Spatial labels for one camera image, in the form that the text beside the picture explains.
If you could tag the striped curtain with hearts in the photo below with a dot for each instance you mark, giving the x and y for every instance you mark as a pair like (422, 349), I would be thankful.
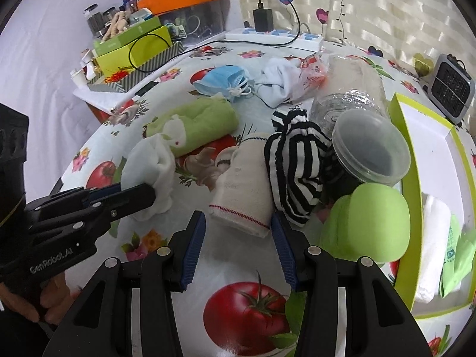
(390, 11)

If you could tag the light green round lid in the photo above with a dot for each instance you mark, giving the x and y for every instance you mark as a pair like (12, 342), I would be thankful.
(366, 227)

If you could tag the green rimmed white box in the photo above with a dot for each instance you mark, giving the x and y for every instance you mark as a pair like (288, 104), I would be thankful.
(420, 145)

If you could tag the person's left hand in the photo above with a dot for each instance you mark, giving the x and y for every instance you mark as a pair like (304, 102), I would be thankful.
(57, 297)

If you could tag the cream sock with red stitching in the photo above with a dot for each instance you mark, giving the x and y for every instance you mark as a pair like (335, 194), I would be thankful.
(241, 189)

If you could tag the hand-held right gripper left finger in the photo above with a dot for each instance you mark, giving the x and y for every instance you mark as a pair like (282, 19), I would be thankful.
(191, 249)

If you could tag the blue face mask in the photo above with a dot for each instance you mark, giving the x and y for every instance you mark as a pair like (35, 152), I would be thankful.
(219, 80)

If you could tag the green rabbit print towel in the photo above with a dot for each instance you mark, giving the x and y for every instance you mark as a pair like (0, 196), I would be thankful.
(202, 119)

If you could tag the person's left forearm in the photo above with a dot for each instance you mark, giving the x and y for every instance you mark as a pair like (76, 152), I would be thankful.
(15, 336)

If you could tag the small white bottle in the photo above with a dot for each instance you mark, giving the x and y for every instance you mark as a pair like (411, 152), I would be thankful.
(78, 78)

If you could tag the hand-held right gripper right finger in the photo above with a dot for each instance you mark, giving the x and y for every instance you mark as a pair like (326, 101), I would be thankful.
(284, 253)

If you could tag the large black white striped sock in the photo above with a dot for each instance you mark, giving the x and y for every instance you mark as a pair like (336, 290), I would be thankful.
(293, 171)

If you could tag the teal small box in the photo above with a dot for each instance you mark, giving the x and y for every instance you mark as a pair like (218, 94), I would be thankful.
(143, 16)

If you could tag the light green cloth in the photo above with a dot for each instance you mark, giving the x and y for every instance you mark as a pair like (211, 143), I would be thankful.
(453, 260)

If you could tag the round clear plastic container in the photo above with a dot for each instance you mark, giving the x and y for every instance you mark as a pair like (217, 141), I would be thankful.
(370, 148)

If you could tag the white cloth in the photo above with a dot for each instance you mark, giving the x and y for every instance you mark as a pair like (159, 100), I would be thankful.
(279, 81)

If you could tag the black charger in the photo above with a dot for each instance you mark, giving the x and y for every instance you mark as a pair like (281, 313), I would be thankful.
(262, 18)

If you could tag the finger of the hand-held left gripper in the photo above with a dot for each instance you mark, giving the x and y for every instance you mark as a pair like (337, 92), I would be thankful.
(104, 192)
(130, 200)

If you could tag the white paper sheet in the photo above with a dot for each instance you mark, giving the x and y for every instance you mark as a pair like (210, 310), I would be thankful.
(93, 96)

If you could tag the grey desktop heater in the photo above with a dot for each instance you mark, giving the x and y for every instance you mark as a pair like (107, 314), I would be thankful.
(452, 89)

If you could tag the tall clear plastic jar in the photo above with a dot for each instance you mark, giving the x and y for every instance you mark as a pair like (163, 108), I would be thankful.
(349, 89)

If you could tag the yellow-green cardboard box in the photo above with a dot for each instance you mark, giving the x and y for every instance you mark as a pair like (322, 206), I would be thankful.
(141, 54)

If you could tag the small picture card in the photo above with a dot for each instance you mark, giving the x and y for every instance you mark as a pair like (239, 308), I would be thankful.
(176, 29)

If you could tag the plastic bag with red print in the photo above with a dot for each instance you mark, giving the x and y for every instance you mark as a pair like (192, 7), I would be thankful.
(314, 72)

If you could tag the white blue power strip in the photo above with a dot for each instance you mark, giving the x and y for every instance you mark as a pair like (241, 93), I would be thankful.
(275, 37)

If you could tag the beige plush toy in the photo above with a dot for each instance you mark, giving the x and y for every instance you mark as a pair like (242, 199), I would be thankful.
(119, 24)

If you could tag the glass jar with dark lid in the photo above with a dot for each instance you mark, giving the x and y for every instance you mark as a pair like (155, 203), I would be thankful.
(93, 20)
(110, 15)

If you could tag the clear container with orange lid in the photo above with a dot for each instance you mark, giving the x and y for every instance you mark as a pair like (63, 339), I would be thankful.
(186, 3)

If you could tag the green cardboard box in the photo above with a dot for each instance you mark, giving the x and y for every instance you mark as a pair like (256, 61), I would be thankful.
(130, 37)

